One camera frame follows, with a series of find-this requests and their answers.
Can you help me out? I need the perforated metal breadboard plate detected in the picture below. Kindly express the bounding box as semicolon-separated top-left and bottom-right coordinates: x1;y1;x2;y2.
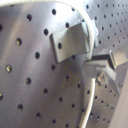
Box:
0;0;128;128

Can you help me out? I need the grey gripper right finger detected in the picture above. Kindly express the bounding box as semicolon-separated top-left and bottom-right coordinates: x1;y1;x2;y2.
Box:
107;45;128;70

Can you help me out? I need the white cable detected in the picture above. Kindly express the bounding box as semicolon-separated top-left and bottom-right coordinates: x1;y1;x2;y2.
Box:
67;0;100;128

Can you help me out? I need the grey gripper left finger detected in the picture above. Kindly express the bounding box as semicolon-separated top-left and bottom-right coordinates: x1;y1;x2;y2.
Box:
82;59;122;98

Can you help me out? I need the grey cable clip block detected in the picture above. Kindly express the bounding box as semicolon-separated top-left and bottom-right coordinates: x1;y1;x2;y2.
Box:
51;22;90;62

